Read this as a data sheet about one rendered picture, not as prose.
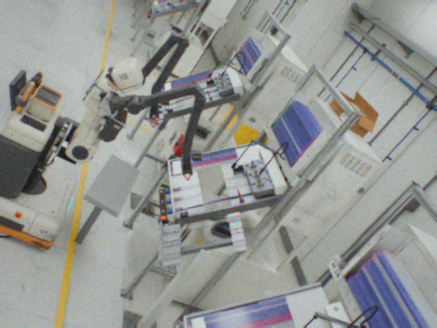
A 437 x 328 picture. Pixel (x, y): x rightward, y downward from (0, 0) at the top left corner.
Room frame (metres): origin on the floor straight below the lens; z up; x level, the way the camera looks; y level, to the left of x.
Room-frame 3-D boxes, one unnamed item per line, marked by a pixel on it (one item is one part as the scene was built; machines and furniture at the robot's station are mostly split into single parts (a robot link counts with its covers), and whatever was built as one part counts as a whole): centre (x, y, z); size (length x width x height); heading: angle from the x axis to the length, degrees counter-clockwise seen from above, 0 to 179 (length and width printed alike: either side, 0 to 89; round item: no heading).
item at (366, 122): (3.25, -0.52, 1.82); 0.68 x 0.30 x 0.20; 27
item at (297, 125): (3.01, -0.31, 1.52); 0.51 x 0.13 x 0.27; 27
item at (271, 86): (4.43, 0.24, 0.95); 1.35 x 0.82 x 1.90; 117
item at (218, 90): (4.33, 0.41, 0.66); 1.01 x 0.73 x 1.31; 117
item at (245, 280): (3.12, -0.39, 0.31); 0.70 x 0.65 x 0.62; 27
